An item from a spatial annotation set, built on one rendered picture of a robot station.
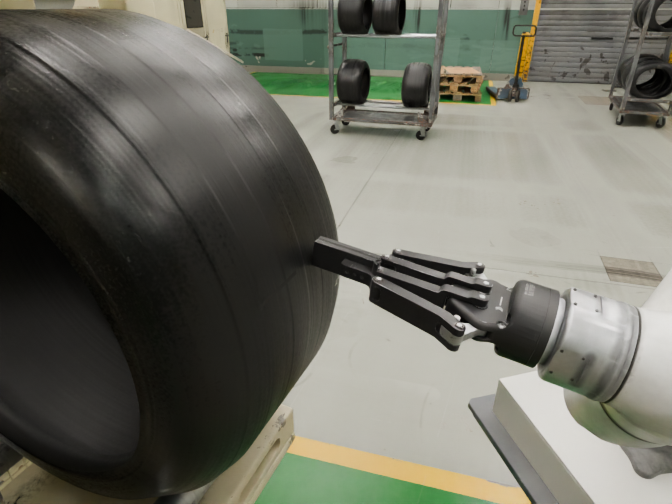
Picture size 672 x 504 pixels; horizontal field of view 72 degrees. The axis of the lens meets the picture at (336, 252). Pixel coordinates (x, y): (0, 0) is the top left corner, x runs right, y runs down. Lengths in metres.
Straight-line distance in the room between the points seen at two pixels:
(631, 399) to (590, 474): 0.57
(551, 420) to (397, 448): 0.94
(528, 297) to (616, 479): 0.63
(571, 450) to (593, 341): 0.61
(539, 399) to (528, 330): 0.67
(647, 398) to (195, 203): 0.39
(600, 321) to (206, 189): 0.34
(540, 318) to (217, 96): 0.36
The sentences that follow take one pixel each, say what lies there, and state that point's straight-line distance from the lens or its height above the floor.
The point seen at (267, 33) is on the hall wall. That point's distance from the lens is 12.48.
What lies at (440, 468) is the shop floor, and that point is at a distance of 1.88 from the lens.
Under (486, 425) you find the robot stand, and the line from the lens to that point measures 1.15.
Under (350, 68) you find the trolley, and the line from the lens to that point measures 6.07.
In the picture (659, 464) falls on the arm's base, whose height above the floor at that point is 0.76.
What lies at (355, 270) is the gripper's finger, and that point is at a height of 1.24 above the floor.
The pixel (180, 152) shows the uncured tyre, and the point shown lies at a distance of 0.40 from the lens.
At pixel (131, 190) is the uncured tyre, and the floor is 1.35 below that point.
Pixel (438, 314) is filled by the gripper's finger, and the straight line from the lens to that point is 0.42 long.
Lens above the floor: 1.47
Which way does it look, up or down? 28 degrees down
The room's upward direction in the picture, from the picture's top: straight up
